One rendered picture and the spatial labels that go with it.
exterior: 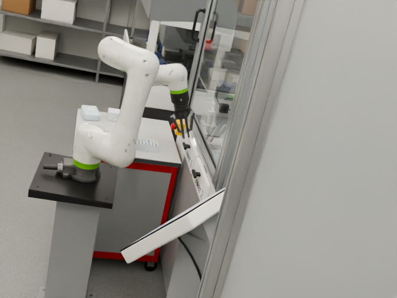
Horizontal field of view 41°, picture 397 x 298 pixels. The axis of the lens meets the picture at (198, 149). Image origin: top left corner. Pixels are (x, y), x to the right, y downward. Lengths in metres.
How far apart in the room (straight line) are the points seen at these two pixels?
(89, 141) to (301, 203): 1.47
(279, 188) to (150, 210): 2.08
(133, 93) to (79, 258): 0.87
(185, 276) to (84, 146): 0.82
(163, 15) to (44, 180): 1.40
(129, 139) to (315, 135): 1.40
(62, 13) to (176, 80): 3.91
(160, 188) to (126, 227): 0.31
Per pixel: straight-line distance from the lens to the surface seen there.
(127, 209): 3.05
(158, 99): 3.51
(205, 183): 2.38
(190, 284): 1.88
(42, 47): 6.57
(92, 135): 2.37
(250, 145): 0.96
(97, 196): 2.39
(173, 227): 1.59
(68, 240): 2.61
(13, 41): 6.68
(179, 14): 3.38
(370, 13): 0.96
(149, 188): 2.99
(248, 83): 2.12
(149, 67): 2.20
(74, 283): 2.75
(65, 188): 2.40
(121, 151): 2.30
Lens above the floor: 1.96
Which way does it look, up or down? 22 degrees down
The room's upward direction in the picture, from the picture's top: 13 degrees clockwise
